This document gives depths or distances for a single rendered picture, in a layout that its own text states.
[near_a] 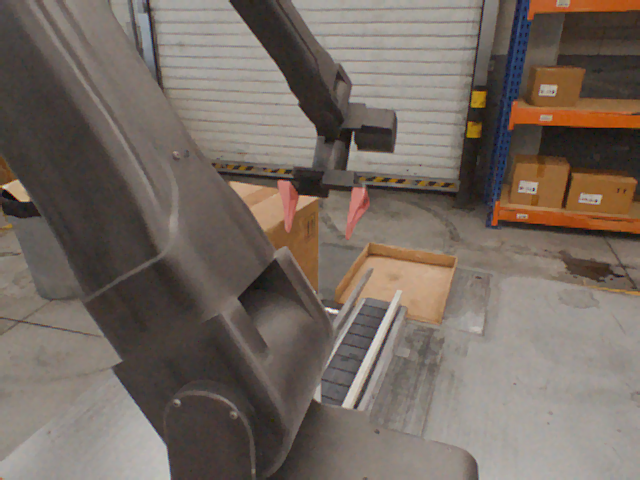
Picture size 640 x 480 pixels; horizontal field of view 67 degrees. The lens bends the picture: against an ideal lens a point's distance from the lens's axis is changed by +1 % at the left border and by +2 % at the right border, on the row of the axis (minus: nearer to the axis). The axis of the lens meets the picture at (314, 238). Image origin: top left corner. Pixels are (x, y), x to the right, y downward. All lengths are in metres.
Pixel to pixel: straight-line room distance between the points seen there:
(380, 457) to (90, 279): 0.14
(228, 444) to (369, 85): 4.35
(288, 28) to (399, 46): 3.78
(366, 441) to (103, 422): 0.79
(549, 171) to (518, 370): 2.96
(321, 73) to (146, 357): 0.56
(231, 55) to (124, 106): 4.67
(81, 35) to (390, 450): 0.20
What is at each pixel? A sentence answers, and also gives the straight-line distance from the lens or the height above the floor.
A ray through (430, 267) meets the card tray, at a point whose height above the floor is 0.83.
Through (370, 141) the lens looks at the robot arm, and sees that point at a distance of 0.78.
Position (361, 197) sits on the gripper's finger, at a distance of 0.73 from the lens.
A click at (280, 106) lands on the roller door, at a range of 4.72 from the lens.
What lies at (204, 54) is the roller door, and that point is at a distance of 4.98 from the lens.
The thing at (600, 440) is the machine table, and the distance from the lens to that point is 1.00.
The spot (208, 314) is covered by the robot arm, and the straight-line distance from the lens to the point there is 0.17.
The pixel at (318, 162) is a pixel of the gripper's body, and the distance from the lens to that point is 0.77.
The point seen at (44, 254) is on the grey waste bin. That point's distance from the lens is 3.02.
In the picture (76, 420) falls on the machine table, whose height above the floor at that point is 0.83.
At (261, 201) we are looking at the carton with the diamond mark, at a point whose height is 1.12.
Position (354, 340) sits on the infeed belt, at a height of 0.88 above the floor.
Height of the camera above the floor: 1.48
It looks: 25 degrees down
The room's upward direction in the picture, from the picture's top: straight up
